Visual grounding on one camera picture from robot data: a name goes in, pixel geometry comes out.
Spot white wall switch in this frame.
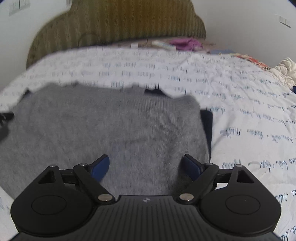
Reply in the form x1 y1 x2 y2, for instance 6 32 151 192
278 16 292 28

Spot white power strip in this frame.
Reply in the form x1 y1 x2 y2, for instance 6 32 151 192
151 40 176 51

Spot light blue sheet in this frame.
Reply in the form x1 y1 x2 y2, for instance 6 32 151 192
210 48 234 55

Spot grey sweater with navy sleeves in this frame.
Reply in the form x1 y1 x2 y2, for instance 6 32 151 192
0 83 213 200

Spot white quilt with script print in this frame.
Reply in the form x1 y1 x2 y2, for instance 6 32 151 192
0 44 296 241

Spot floral cloth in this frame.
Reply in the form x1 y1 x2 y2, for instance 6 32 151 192
233 53 271 70

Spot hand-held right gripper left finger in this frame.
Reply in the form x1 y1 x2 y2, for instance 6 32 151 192
37 154 115 205

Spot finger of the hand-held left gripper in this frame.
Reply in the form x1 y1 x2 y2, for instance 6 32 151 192
0 112 15 127

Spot olive padded headboard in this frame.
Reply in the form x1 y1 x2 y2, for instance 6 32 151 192
26 0 207 69

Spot white padded jacket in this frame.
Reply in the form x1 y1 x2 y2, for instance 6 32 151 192
270 57 296 89

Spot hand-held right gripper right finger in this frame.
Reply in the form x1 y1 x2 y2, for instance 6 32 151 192
178 154 261 205

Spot purple cloth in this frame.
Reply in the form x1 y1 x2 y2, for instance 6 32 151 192
169 38 204 52

